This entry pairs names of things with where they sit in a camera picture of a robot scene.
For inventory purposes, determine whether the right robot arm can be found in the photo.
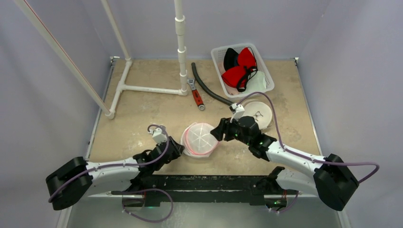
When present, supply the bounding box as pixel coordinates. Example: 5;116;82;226
210;116;359;211

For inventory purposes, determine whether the black bra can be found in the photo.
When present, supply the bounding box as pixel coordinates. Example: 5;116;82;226
223;48;239;71

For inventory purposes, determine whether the white PVC pipe frame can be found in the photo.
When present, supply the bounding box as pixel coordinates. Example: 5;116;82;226
14;0;188;119

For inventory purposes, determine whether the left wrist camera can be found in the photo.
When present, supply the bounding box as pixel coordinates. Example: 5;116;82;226
148;125;168;145

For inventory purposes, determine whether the pink-rimmed mesh laundry bag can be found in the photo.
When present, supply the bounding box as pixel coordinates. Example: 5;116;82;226
180;123;219;159

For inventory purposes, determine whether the red bra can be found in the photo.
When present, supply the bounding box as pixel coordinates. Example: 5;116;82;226
221;47;258;92

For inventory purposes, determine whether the pale green bra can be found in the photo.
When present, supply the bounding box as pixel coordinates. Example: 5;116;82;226
246;71;267;94

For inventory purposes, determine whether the pink bra in basket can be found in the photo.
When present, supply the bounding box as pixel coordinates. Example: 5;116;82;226
225;86;239;95

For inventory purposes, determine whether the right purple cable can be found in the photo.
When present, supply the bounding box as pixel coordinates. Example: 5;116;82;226
236;92;380;184

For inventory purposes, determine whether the black corrugated hose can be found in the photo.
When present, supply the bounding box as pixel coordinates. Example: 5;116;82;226
191;62;235;107

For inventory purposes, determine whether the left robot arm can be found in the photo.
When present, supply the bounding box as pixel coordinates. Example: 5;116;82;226
46;137;185;210

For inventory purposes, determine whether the red-handled adjustable wrench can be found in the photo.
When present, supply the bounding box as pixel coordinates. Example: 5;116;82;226
187;79;205;111

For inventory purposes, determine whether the loose purple cable at base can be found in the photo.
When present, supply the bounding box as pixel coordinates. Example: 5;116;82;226
121;188;174;223

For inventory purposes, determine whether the white plastic basket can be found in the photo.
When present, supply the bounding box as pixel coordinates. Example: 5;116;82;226
211;43;274;101

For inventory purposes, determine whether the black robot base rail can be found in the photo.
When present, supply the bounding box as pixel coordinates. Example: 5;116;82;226
112;175;296;209

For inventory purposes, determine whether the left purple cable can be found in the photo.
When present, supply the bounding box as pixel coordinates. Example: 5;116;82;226
48;124;170;204

